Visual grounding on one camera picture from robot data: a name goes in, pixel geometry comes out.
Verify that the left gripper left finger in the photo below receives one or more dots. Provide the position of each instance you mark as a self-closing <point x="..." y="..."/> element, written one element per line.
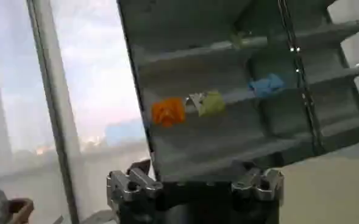
<point x="127" y="185"/>

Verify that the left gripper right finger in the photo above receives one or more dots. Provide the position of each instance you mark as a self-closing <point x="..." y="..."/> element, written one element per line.
<point x="263" y="187"/>

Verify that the grey shelf rack with cloths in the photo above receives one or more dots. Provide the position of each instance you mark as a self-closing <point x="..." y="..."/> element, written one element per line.
<point x="215" y="128"/>

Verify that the pale grey window frame post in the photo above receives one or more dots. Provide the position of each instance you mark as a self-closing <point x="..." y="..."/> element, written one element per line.
<point x="64" y="112"/>

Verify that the chrome pole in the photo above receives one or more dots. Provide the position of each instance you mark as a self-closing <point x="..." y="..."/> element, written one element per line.
<point x="301" y="79"/>

